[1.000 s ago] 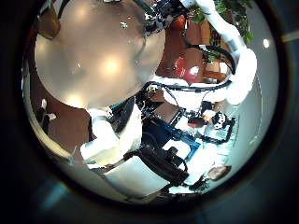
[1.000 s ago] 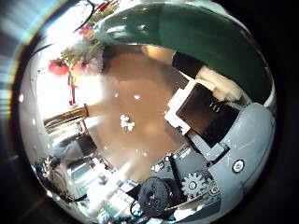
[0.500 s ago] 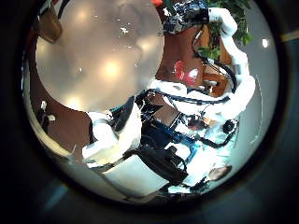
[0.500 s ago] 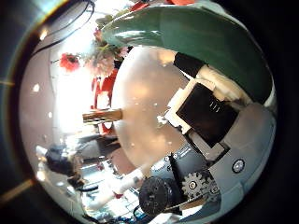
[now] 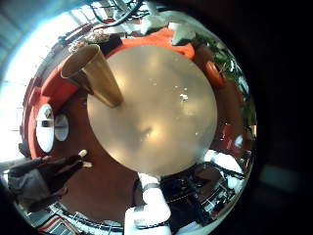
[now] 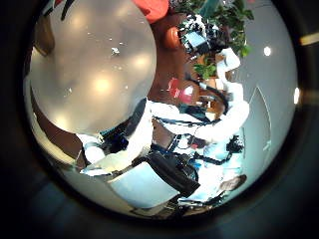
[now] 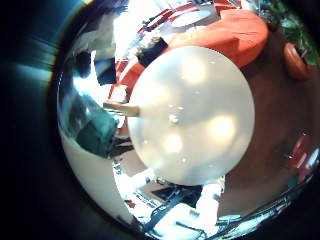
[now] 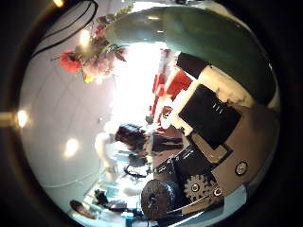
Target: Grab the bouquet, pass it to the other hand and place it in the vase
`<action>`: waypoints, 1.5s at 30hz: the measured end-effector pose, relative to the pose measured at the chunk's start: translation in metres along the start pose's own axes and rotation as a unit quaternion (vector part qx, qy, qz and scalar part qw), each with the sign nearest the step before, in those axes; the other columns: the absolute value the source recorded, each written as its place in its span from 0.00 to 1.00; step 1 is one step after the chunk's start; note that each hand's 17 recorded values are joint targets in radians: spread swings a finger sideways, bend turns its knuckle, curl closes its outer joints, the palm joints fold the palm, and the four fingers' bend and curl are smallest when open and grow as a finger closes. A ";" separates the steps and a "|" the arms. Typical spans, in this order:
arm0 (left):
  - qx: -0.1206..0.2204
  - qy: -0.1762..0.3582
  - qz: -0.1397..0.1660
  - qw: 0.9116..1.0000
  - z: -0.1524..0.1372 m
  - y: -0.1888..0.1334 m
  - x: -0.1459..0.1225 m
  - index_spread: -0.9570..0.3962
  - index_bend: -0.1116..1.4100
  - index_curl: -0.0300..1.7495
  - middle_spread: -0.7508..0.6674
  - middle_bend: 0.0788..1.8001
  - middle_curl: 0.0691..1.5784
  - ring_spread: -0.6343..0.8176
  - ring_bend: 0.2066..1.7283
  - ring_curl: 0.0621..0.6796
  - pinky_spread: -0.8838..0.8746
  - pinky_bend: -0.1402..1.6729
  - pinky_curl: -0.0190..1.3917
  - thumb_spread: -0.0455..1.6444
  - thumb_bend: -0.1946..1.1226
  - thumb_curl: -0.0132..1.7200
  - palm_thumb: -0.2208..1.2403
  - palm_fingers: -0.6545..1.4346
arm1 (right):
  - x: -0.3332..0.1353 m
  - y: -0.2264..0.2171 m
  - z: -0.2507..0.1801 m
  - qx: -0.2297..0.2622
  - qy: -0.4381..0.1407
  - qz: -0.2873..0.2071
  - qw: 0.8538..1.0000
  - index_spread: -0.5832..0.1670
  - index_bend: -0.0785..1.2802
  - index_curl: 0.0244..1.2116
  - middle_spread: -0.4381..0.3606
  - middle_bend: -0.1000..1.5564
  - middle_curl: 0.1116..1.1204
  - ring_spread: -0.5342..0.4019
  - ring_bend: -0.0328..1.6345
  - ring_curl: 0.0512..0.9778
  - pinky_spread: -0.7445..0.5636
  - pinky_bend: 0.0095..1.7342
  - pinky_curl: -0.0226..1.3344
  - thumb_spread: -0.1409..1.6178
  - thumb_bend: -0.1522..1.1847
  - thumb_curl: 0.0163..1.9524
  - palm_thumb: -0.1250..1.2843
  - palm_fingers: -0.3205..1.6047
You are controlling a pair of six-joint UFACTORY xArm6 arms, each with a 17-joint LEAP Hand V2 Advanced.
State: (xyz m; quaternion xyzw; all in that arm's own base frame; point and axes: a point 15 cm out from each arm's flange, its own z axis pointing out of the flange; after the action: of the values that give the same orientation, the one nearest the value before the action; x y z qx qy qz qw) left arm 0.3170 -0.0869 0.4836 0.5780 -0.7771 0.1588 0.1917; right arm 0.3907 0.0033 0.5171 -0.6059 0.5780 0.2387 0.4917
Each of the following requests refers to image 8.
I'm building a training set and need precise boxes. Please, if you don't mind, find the flower bouquet with green wrap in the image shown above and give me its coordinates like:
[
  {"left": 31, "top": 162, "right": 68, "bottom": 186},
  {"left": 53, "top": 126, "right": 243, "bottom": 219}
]
[{"left": 57, "top": 5, "right": 279, "bottom": 106}]

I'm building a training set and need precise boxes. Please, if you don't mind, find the red chair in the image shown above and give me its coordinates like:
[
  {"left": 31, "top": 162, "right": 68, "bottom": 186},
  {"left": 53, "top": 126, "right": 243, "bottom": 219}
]
[{"left": 149, "top": 67, "right": 193, "bottom": 127}]

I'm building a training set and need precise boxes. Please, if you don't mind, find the person with dark hair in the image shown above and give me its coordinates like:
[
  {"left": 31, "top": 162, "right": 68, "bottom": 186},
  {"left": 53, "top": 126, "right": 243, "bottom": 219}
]
[{"left": 69, "top": 200, "right": 97, "bottom": 220}]

